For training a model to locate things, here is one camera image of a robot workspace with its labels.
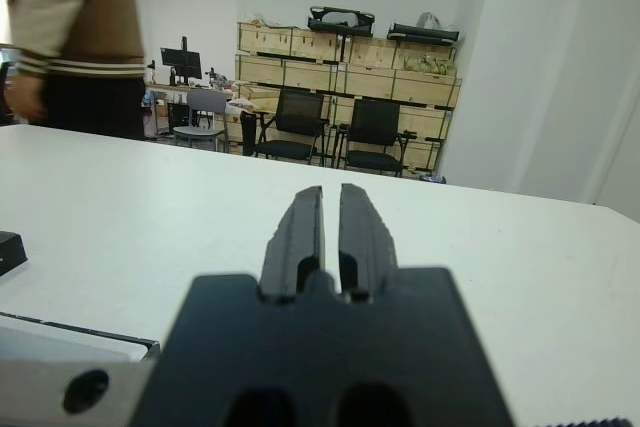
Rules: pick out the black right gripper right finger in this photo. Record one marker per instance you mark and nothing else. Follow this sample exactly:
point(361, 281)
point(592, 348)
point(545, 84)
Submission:
point(367, 247)

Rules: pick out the flat black carry case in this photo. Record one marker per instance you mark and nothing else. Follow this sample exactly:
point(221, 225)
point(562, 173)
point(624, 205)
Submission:
point(425, 36)

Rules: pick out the black bin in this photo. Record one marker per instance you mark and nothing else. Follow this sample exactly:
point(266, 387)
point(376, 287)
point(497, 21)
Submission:
point(247, 132)

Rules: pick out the grey chair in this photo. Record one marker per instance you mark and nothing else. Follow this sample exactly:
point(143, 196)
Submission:
point(207, 102)

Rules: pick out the black computer monitor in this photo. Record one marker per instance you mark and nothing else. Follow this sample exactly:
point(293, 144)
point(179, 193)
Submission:
point(181, 62)

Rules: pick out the black mesh armchair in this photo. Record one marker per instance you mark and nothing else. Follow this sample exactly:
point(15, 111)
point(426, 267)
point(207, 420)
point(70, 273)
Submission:
point(299, 107)
point(374, 119)

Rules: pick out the open black carry case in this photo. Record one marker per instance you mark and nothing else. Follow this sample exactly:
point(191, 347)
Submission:
point(320, 24)

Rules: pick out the stacked wooden crates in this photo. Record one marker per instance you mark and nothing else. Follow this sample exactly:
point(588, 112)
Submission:
point(310, 72)

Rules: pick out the bare hand of vest person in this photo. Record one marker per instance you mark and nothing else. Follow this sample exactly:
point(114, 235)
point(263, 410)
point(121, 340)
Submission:
point(27, 97)

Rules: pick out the black glossy box lid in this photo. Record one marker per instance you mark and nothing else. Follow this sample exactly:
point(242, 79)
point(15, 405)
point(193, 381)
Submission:
point(10, 252)

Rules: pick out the person in brown vest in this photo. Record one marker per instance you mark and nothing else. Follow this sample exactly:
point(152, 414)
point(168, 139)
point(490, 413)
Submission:
point(105, 7)

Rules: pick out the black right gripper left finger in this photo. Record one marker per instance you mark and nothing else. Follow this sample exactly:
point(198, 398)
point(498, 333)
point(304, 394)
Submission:
point(290, 247)

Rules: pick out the filled white plastic bag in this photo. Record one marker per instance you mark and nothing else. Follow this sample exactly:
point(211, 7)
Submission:
point(241, 104)

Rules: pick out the cream sleeved forearm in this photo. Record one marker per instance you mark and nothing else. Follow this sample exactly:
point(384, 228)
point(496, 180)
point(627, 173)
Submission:
point(45, 2)

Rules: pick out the small grey machine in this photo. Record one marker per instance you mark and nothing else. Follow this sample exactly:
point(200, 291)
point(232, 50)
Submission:
point(217, 78)

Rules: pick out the black box with white insert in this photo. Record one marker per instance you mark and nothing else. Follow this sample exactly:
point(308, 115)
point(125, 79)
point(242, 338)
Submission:
point(60, 337)

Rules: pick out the wooden top desk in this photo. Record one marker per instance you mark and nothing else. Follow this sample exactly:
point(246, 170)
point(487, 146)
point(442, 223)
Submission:
point(170, 87)

